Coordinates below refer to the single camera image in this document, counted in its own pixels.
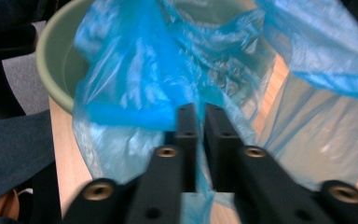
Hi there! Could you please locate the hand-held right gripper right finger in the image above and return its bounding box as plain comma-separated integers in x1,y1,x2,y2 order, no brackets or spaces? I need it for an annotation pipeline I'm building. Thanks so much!
203,103,244,192

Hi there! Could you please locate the green plastic bin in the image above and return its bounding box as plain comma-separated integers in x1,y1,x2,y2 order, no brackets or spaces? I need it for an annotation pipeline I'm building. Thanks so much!
35,0,272,115

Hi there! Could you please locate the blue plastic bag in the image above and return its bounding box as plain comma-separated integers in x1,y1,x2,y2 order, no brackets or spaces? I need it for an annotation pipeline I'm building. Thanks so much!
71,0,358,224

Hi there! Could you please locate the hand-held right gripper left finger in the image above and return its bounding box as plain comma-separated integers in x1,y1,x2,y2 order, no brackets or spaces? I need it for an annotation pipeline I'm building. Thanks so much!
164,103,200,193

